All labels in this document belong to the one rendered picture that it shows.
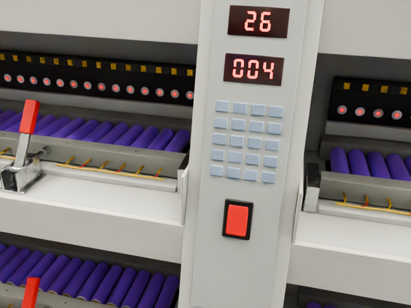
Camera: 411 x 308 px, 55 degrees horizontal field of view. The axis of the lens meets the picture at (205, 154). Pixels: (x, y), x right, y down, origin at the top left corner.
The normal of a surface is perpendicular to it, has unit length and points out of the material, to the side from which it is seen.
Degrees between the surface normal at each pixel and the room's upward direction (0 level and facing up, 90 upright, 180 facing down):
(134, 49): 90
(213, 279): 90
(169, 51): 90
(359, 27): 105
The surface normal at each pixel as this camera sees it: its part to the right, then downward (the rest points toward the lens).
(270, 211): -0.21, 0.18
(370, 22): -0.22, 0.43
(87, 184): 0.03, -0.89
